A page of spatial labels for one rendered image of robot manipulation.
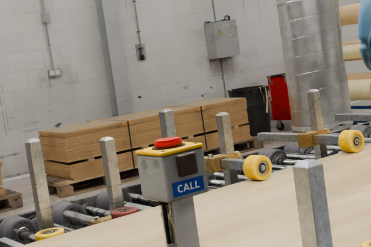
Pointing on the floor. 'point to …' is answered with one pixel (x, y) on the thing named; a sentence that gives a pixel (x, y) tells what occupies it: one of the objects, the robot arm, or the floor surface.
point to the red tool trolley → (279, 99)
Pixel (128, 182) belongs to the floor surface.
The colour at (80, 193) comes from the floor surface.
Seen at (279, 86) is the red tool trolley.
